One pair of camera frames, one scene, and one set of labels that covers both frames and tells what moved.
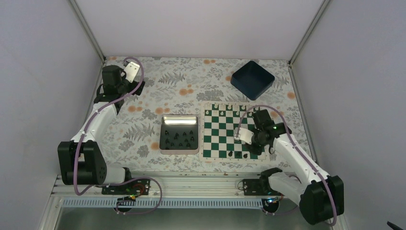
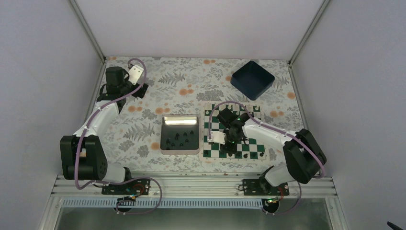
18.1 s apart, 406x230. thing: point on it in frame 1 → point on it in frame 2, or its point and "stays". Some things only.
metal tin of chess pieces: x=179 y=134 stays
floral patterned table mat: x=177 y=86 stays
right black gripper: x=257 y=151 → x=231 y=149
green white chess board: x=219 y=119 stays
